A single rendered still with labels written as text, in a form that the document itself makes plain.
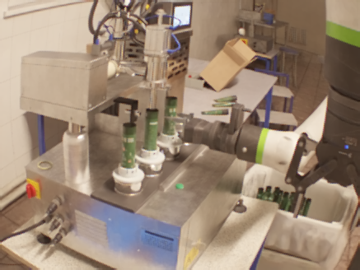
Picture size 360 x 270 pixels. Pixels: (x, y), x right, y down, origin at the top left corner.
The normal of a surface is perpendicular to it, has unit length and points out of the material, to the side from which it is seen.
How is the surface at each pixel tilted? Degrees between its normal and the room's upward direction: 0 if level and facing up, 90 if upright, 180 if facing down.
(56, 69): 90
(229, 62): 90
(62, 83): 90
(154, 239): 90
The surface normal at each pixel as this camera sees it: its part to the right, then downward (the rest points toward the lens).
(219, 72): -0.39, 0.33
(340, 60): -0.87, 0.14
